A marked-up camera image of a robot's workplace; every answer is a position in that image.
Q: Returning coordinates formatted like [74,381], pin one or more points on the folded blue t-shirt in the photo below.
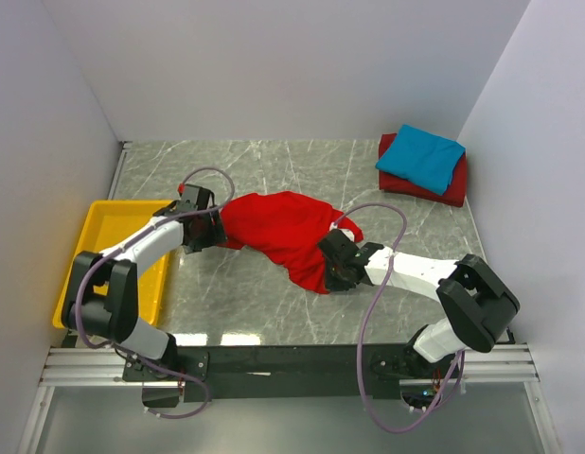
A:
[422,158]

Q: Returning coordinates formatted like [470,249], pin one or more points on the aluminium extrusion rail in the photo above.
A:
[82,367]

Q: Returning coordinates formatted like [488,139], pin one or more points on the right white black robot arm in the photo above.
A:
[478,306]

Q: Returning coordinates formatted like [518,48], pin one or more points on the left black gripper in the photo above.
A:
[216,235]

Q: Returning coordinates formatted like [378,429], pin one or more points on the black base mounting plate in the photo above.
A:
[384,367]

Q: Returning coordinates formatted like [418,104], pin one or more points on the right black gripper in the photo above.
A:
[333,285]

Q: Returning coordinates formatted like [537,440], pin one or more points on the bright red t-shirt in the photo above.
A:
[286,227]

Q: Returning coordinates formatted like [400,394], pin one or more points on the folded dark red t-shirt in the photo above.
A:
[454,196]

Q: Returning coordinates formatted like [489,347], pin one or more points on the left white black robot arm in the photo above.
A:
[102,295]

